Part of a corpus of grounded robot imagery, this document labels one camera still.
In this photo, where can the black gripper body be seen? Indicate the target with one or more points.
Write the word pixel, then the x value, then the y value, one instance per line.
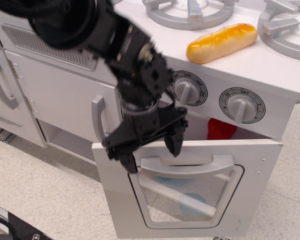
pixel 138 130

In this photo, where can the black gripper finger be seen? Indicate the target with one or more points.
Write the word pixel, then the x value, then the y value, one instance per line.
pixel 127 160
pixel 174 137

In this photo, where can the grey oven door handle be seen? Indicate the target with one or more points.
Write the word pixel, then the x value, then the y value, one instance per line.
pixel 154 167

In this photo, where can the white toy oven door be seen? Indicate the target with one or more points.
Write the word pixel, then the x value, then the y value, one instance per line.
pixel 221 205

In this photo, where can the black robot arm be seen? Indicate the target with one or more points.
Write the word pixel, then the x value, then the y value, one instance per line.
pixel 142 73

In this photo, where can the red toy pepper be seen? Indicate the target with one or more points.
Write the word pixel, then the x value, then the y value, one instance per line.
pixel 219 130

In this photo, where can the grey middle stove knob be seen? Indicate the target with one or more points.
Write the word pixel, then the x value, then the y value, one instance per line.
pixel 188 88

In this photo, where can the grey stove knob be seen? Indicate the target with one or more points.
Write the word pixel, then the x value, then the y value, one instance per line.
pixel 188 88
pixel 242 105

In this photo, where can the grey right stove knob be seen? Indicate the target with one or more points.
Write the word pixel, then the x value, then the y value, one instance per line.
pixel 242 105

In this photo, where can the white cupboard door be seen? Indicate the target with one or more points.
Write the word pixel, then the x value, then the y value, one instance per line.
pixel 61 94

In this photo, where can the white toy kitchen cabinet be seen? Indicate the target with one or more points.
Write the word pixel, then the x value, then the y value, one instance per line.
pixel 274 77

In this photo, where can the yellow toy bread loaf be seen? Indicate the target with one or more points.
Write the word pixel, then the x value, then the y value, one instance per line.
pixel 223 42

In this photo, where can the grey left burner grate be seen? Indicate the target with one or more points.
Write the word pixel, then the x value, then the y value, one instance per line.
pixel 195 19

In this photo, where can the grey burner grate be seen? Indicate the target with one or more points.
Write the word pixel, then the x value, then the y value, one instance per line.
pixel 279 26
pixel 195 19

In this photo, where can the silver toy sink basin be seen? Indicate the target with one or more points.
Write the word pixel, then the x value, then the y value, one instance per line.
pixel 114 2

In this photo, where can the grey vent grille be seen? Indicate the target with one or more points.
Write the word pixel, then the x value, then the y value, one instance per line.
pixel 28 40

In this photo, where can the grey right burner grate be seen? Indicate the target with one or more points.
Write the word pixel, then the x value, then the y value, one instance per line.
pixel 279 26

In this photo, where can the grey cupboard door handle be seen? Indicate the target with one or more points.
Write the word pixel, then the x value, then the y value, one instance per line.
pixel 101 122

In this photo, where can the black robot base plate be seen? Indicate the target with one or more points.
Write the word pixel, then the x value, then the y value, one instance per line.
pixel 24 230

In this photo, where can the aluminium frame rail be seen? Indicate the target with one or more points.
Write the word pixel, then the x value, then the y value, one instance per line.
pixel 6 136

